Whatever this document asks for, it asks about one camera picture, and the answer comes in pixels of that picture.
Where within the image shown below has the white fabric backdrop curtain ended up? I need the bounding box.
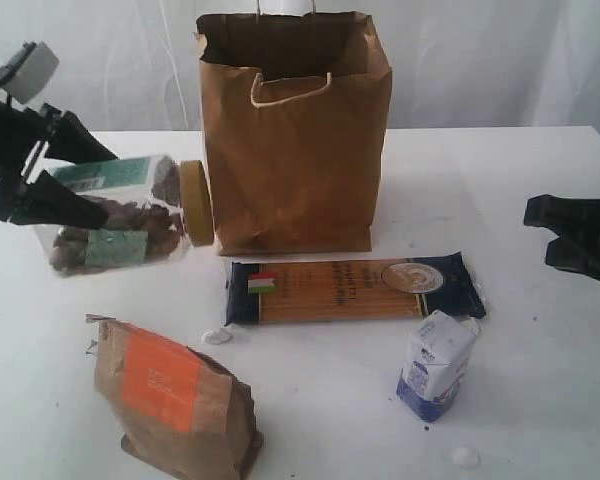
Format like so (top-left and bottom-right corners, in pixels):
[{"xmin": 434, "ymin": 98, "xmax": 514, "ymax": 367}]
[{"xmin": 0, "ymin": 1, "xmax": 600, "ymax": 133}]

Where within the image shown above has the nut jar with gold lid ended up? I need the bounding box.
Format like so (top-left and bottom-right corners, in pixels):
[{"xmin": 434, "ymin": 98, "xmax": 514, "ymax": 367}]
[{"xmin": 34, "ymin": 155, "xmax": 214, "ymax": 277}]

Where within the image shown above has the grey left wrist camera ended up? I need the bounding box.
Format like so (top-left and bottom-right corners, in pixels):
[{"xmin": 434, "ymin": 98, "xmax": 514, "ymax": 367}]
[{"xmin": 0, "ymin": 42, "xmax": 59, "ymax": 104}]

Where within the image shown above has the small white crumpled scrap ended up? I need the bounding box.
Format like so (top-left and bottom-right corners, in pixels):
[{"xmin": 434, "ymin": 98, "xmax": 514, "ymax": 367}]
[{"xmin": 201, "ymin": 327, "xmax": 233, "ymax": 345}]

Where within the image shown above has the white scrap near front edge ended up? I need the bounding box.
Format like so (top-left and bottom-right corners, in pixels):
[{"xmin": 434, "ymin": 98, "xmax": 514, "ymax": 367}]
[{"xmin": 451, "ymin": 446, "xmax": 480, "ymax": 469}]

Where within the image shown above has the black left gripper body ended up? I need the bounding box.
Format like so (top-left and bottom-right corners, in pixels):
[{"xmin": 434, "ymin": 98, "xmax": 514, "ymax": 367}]
[{"xmin": 0, "ymin": 102, "xmax": 62, "ymax": 220}]

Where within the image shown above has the spaghetti packet dark blue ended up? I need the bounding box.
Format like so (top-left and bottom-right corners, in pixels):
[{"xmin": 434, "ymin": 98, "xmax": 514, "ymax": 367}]
[{"xmin": 225, "ymin": 252, "xmax": 486, "ymax": 326}]

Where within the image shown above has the white and blue carton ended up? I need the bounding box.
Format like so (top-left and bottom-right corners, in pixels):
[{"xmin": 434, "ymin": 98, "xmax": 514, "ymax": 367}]
[{"xmin": 396, "ymin": 311, "xmax": 477, "ymax": 423}]

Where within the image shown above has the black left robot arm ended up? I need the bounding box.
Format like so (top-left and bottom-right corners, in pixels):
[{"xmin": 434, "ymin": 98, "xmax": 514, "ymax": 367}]
[{"xmin": 0, "ymin": 74, "xmax": 116, "ymax": 229}]

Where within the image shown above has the brown paper shopping bag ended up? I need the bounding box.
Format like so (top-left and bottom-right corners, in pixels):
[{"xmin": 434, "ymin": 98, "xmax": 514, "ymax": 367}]
[{"xmin": 196, "ymin": 11, "xmax": 392, "ymax": 255}]

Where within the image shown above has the brown pouch with orange label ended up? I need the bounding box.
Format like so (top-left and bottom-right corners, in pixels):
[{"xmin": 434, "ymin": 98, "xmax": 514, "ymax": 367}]
[{"xmin": 85, "ymin": 314, "xmax": 263, "ymax": 479}]

